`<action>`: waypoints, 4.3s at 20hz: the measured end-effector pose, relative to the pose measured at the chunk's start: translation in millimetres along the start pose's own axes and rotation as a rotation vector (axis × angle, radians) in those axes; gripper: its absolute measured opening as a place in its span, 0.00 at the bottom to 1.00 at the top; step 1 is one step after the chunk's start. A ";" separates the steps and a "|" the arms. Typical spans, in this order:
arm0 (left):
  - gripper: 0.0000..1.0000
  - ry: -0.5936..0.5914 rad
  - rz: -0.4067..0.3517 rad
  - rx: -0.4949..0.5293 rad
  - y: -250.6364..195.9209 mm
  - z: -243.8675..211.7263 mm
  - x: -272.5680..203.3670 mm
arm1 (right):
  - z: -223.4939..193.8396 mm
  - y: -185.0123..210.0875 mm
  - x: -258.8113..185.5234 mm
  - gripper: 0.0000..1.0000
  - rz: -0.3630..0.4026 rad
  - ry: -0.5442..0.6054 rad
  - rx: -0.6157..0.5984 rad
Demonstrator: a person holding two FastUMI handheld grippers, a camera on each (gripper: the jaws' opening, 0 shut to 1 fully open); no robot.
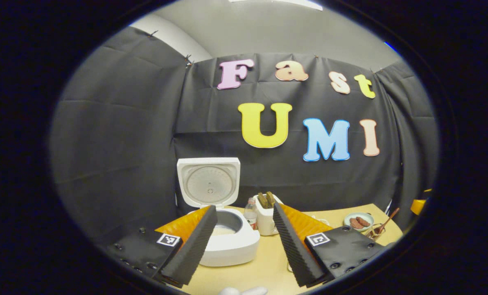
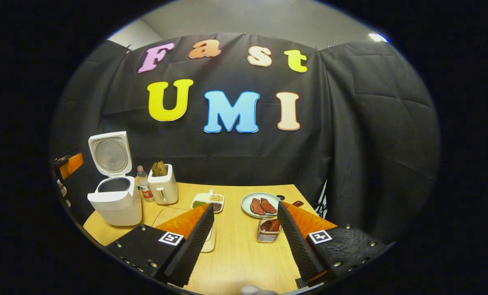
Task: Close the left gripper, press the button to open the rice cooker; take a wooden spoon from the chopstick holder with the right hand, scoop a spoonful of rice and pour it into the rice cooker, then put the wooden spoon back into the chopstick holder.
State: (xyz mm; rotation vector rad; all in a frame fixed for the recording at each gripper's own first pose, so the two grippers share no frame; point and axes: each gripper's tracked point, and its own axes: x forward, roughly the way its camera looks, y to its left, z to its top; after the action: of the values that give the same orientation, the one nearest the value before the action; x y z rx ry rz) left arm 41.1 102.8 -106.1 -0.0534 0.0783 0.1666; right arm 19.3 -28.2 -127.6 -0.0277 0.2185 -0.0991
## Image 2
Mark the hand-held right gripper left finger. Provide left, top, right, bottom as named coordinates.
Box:
left=105, top=203, right=215, bottom=288

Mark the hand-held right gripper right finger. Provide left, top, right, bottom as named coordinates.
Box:
left=277, top=201, right=394, bottom=289

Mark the clear tray of white rice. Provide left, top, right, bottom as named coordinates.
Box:
left=152, top=207, right=216, bottom=253

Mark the metal wire chopstick holder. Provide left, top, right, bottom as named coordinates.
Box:
left=256, top=215, right=282, bottom=243

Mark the brown wooden spoon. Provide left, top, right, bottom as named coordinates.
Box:
left=260, top=200, right=305, bottom=233

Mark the white rice cooker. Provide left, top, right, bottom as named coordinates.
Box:
left=87, top=131, right=143, bottom=227

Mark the red steak piece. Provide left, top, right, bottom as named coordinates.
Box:
left=260, top=197, right=277, bottom=214
left=250, top=198, right=266, bottom=216

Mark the white divided bean dish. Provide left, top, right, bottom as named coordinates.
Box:
left=190, top=189, right=225, bottom=213

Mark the white metal stand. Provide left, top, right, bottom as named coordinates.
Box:
left=316, top=179, right=331, bottom=218

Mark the white toaster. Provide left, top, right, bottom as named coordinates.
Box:
left=147, top=164, right=179, bottom=205

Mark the pale green plate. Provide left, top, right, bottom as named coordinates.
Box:
left=241, top=192, right=281, bottom=218

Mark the clear plastic water bottle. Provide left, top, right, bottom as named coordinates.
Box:
left=136, top=165, right=155, bottom=203

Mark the black backdrop cloth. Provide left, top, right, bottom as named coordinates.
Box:
left=50, top=32, right=440, bottom=246

